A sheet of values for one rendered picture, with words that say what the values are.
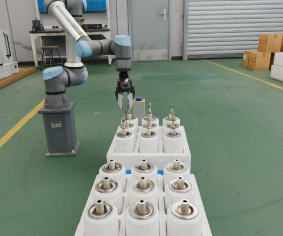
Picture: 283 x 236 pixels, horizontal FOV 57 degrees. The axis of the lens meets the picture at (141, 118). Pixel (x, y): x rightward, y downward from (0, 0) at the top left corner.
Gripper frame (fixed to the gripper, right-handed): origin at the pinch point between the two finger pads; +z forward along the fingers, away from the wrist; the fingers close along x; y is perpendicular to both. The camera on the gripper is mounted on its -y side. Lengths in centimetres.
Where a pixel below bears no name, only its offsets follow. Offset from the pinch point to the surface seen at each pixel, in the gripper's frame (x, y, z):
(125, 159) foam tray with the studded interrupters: 2.0, -18.9, 19.3
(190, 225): -13, -74, 11
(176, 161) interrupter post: -15.6, -46.4, 7.1
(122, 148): 2.8, -15.7, 14.9
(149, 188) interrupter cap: -4, -57, 10
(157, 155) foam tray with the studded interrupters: -12.8, -21.3, 17.3
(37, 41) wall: 178, 520, -18
